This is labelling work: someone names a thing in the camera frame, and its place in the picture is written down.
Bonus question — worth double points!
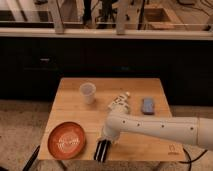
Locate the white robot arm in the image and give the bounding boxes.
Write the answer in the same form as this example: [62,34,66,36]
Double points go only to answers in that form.
[101,111,213,151]

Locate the wooden table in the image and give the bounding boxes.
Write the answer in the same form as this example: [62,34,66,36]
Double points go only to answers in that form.
[39,78,184,161]

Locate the translucent plastic cup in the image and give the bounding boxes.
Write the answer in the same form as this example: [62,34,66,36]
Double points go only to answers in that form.
[79,82,96,104]

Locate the black cable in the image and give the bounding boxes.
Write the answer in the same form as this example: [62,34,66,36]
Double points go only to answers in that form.
[179,148,209,171]

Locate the dark counter cabinet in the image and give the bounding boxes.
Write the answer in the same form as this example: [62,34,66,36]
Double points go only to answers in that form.
[0,28,213,106]

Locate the blue sponge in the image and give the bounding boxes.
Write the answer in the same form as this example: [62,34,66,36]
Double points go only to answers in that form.
[141,98,154,115]

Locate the orange ceramic bowl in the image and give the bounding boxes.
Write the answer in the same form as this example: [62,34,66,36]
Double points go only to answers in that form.
[47,122,86,160]

